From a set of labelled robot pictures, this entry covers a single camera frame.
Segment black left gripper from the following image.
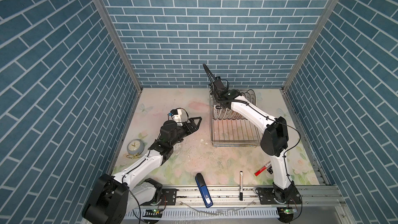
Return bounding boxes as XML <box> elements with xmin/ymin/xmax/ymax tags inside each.
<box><xmin>168</xmin><ymin>117</ymin><xmax>202</xmax><ymax>148</ymax></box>

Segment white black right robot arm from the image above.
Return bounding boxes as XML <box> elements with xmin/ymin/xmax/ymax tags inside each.
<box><xmin>209</xmin><ymin>77</ymin><xmax>295</xmax><ymax>203</ymax></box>

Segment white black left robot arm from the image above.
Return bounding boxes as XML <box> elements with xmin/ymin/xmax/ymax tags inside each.
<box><xmin>81</xmin><ymin>117</ymin><xmax>202</xmax><ymax>224</ymax></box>

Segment white plate orange sunburst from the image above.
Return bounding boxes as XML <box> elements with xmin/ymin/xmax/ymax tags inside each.
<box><xmin>212</xmin><ymin>89</ymin><xmax>256</xmax><ymax>120</ymax></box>

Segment blue stapler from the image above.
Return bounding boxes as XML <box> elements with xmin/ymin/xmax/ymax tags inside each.
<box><xmin>195</xmin><ymin>173</ymin><xmax>213</xmax><ymax>208</ymax></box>

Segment red white marker pen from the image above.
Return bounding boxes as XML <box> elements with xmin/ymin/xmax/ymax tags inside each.
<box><xmin>254</xmin><ymin>162</ymin><xmax>272</xmax><ymax>176</ymax></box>

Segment black white marker pen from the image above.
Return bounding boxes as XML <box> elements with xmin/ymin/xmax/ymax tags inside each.
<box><xmin>239</xmin><ymin>171</ymin><xmax>244</xmax><ymax>201</ymax></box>

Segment steel wire dish rack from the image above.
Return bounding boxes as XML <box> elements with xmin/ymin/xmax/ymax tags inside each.
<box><xmin>209</xmin><ymin>95</ymin><xmax>261</xmax><ymax>147</ymax></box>

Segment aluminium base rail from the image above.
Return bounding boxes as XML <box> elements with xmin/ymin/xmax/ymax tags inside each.
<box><xmin>123</xmin><ymin>185</ymin><xmax>352</xmax><ymax>224</ymax></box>

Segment aluminium corner post right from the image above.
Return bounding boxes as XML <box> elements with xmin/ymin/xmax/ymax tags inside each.
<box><xmin>282</xmin><ymin>0</ymin><xmax>339</xmax><ymax>92</ymax></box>

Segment aluminium corner post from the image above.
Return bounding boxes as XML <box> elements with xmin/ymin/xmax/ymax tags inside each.
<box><xmin>92</xmin><ymin>0</ymin><xmax>143</xmax><ymax>93</ymax></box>
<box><xmin>282</xmin><ymin>0</ymin><xmax>339</xmax><ymax>92</ymax></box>

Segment aluminium corner post left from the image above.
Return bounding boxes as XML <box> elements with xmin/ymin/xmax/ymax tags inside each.
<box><xmin>92</xmin><ymin>0</ymin><xmax>143</xmax><ymax>93</ymax></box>

